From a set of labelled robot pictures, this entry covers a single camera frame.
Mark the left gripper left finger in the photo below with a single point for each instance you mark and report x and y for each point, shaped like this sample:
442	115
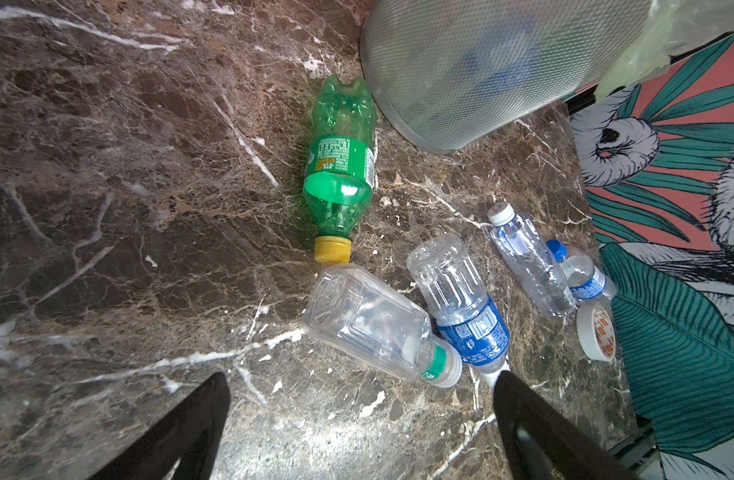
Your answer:
184	442

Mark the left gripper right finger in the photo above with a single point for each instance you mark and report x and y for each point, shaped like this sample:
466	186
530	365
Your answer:
539	441

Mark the blue label bottle white cap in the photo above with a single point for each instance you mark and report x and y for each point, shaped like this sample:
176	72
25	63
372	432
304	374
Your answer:
458	300

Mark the clear bottle blue cap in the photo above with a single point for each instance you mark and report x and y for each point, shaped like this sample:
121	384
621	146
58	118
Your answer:
586	280

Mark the clear bottle white cap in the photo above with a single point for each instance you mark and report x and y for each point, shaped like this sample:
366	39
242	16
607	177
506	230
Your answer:
525	252

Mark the clear bottle green cap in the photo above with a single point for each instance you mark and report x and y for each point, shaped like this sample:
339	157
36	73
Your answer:
357	313

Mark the green soda bottle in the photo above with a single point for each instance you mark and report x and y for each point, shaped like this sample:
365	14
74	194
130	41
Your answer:
340	173

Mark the grey mesh waste bin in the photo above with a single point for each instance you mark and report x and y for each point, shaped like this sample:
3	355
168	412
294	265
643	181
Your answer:
445	73

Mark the clear plastic bin liner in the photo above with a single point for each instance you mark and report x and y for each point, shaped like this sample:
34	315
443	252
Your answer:
672	29

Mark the white tape roll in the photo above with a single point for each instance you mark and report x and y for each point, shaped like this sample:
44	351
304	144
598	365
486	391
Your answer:
596	333

